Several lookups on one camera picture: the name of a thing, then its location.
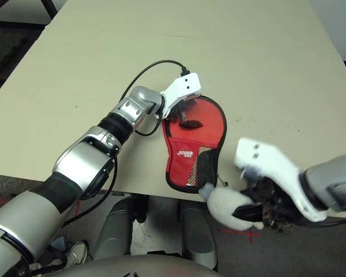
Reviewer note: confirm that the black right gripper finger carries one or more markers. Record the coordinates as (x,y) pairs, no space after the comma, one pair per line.
(248,213)

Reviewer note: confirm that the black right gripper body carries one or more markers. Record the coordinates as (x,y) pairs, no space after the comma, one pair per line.
(266,191)

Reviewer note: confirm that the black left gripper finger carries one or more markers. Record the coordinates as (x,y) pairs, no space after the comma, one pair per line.
(190,124)

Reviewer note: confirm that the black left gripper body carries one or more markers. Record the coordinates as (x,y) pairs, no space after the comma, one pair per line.
(182,111)

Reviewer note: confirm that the grey white plush whale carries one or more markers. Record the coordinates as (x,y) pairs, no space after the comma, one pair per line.
(225,207)

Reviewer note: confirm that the red black paddle case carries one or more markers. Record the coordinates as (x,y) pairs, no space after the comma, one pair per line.
(184,167)

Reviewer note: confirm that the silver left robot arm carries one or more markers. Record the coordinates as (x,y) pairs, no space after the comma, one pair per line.
(83,161)

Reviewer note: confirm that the red floor tape cross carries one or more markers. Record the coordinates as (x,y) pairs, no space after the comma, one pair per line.
(251,236)

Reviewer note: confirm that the grey robot right leg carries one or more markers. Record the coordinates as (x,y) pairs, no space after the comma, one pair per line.
(199,233)

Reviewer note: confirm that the grey robot leg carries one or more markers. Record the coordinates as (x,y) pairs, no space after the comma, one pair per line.
(199,233)
(112,231)

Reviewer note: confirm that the grey robot torso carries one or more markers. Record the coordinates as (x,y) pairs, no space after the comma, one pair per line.
(132,267)

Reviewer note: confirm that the grey robot left leg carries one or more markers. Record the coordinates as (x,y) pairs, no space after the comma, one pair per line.
(112,231)

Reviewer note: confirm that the white sneaker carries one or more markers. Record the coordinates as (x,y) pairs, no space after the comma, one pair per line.
(79,254)

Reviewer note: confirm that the small dark blue box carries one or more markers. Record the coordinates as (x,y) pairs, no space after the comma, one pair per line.
(59,243)

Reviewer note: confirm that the black foam mat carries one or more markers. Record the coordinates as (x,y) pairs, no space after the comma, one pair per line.
(5,57)

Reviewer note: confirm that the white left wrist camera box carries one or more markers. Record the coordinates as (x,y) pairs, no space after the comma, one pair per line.
(187,83)

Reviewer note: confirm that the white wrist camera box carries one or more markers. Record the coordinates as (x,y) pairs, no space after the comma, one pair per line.
(187,83)
(271,161)

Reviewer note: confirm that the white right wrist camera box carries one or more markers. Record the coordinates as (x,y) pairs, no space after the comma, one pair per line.
(271,161)

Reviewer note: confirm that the black metal table frame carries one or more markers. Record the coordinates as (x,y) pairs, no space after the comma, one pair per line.
(49,7)

